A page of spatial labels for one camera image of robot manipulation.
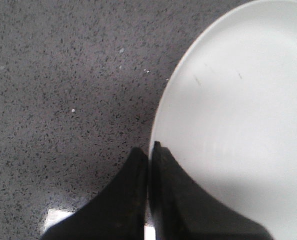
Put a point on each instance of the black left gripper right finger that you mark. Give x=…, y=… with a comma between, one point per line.
x=182, y=210

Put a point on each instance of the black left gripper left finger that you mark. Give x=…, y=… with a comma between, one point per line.
x=117, y=213

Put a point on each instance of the white round plate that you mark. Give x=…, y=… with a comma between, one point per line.
x=229, y=113

